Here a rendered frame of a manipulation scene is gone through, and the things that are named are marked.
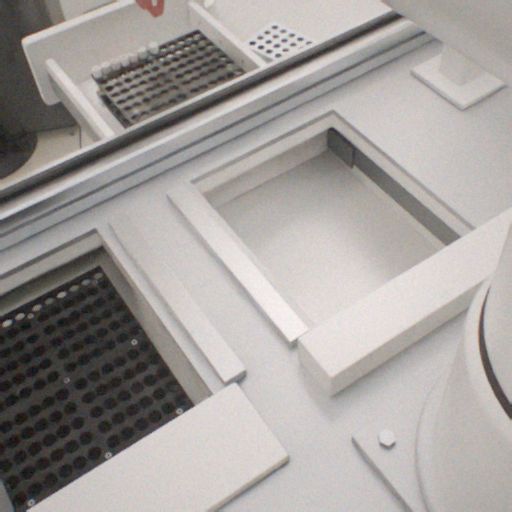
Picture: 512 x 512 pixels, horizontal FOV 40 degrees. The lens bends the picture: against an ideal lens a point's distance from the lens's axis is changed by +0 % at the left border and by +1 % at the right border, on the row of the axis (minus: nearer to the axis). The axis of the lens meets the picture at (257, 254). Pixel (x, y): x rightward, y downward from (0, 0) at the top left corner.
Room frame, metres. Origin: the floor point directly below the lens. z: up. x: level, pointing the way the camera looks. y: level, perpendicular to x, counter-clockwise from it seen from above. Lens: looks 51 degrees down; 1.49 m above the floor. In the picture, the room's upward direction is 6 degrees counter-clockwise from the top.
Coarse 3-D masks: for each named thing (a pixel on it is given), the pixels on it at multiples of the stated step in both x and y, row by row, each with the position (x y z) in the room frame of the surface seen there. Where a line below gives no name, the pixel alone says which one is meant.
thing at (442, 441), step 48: (384, 0) 0.12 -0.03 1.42; (432, 0) 0.10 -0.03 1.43; (480, 0) 0.09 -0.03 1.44; (480, 48) 0.09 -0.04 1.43; (480, 288) 0.26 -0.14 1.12; (480, 336) 0.22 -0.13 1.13; (432, 384) 0.28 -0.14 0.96; (480, 384) 0.19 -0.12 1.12; (384, 432) 0.24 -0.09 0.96; (432, 432) 0.23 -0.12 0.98; (480, 432) 0.17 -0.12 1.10; (384, 480) 0.20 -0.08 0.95; (432, 480) 0.19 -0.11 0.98; (480, 480) 0.16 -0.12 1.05
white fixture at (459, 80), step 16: (448, 48) 0.69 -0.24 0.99; (432, 64) 0.71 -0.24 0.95; (448, 64) 0.68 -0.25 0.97; (464, 64) 0.67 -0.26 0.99; (432, 80) 0.68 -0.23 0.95; (448, 80) 0.68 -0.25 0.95; (464, 80) 0.67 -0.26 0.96; (480, 80) 0.67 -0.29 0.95; (496, 80) 0.67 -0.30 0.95; (448, 96) 0.65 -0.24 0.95; (464, 96) 0.65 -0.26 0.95; (480, 96) 0.65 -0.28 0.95
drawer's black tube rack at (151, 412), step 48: (96, 288) 0.46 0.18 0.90; (0, 336) 0.41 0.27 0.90; (48, 336) 0.40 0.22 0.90; (96, 336) 0.40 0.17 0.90; (144, 336) 0.39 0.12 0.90; (0, 384) 0.35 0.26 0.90; (48, 384) 0.35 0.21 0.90; (96, 384) 0.34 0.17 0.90; (144, 384) 0.34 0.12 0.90; (0, 432) 0.30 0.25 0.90; (48, 432) 0.30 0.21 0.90; (96, 432) 0.29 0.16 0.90; (144, 432) 0.29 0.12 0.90; (48, 480) 0.27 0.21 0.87
